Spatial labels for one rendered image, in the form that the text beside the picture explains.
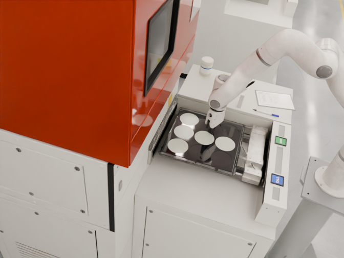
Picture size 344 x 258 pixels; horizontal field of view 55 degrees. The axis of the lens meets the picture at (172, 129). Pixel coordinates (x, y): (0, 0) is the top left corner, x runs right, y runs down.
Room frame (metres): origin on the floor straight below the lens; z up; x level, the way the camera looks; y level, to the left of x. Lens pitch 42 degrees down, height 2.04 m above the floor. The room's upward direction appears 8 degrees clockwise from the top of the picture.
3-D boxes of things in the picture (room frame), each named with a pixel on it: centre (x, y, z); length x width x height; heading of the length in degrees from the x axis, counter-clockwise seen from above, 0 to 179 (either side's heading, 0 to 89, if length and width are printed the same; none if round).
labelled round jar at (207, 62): (1.74, -0.15, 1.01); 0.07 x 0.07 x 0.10
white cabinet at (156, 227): (1.30, -0.29, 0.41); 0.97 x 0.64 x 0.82; 168
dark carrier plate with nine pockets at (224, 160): (1.24, -0.17, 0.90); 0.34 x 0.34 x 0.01; 78
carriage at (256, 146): (1.20, -0.43, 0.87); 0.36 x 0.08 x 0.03; 168
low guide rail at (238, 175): (1.11, -0.20, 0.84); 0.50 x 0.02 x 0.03; 78
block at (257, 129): (1.37, -0.46, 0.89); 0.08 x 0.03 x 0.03; 78
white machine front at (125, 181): (1.10, 0.09, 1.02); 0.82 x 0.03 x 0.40; 168
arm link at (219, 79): (1.28, -0.20, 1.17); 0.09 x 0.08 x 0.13; 165
